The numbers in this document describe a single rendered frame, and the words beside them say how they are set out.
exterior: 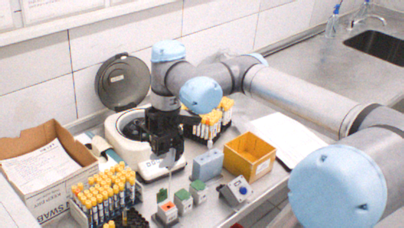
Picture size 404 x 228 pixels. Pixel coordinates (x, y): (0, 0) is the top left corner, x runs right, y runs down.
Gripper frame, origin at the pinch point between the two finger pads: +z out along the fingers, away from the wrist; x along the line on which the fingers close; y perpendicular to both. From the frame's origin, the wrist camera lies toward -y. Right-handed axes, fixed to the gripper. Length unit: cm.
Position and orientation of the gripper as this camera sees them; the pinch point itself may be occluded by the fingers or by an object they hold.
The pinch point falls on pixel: (169, 164)
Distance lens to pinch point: 110.9
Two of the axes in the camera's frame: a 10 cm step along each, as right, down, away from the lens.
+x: 6.3, 4.7, -6.2
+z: -0.4, 8.2, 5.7
